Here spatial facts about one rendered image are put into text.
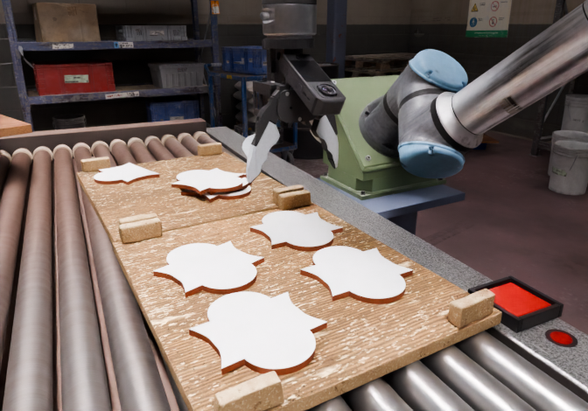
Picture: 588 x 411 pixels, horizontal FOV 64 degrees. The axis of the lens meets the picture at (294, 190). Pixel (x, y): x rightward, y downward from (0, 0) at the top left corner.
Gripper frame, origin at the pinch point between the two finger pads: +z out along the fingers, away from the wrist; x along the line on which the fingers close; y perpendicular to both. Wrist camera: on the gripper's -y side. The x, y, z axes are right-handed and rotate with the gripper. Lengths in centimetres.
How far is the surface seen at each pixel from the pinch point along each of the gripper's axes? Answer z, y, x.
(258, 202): 8.8, 14.7, -0.4
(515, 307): 9.6, -30.0, -12.3
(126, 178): 7.9, 38.5, 18.1
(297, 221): 8.0, 1.7, -1.1
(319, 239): 8.0, -5.6, -0.7
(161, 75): 25, 420, -89
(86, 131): 7, 89, 19
